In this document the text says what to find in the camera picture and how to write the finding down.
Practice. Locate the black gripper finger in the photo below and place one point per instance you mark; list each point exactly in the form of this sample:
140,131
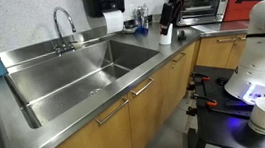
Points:
177,8
166,16

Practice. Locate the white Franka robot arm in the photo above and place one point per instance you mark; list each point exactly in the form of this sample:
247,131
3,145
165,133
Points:
264,52

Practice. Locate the wooden cabinet door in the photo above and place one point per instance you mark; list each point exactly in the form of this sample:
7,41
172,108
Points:
181,75
212,55
147,116
237,55

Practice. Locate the clear plastic bottle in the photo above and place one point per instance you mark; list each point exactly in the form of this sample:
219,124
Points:
146,15
139,16

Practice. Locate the white cup with red print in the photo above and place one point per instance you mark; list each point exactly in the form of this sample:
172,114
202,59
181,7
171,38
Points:
165,40

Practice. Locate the small black round object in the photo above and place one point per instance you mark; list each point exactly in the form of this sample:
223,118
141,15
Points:
181,35

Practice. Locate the small dark bowl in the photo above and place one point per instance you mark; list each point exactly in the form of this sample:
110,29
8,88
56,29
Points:
129,27

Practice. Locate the white paper towel sheet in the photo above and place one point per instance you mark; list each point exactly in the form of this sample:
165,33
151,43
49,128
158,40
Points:
113,21

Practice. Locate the black paper towel dispenser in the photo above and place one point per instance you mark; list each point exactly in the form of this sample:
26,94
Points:
102,0

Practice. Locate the chrome gooseneck faucet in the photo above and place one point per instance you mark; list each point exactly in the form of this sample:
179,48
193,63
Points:
61,25

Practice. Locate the stainless steel sink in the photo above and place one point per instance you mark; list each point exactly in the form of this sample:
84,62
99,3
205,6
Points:
73,80

